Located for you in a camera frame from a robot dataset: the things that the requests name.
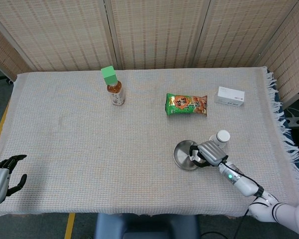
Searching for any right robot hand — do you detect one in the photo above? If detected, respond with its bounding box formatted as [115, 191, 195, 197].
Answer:
[188, 140, 229, 168]

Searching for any white round object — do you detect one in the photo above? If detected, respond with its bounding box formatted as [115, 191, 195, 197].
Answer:
[209, 129, 231, 149]

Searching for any round silver metal bowl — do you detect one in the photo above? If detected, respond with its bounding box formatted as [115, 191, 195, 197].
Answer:
[173, 140, 210, 172]

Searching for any green snack bag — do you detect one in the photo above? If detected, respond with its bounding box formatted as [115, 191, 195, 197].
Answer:
[165, 93, 208, 117]

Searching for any white carton box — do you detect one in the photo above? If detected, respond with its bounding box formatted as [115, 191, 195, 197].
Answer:
[214, 86, 246, 108]

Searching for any blue table skirt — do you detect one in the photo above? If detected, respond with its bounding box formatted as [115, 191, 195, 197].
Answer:
[273, 92, 299, 150]

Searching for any grey metal stand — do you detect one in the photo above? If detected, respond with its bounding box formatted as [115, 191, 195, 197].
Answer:
[286, 116, 299, 129]

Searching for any beige woven tablecloth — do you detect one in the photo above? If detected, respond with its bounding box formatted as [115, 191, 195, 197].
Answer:
[0, 66, 299, 217]

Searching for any amber tea bottle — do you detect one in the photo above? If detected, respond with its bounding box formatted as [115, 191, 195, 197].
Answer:
[106, 80, 127, 107]

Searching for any bamboo screen panel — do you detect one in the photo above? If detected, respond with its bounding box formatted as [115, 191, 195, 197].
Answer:
[254, 0, 299, 108]
[0, 0, 118, 73]
[0, 19, 38, 83]
[104, 0, 212, 71]
[191, 0, 299, 68]

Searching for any green foam block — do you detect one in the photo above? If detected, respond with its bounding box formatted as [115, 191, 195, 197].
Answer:
[101, 66, 118, 86]

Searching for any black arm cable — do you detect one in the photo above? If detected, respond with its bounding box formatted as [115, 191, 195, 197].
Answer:
[201, 159, 265, 239]

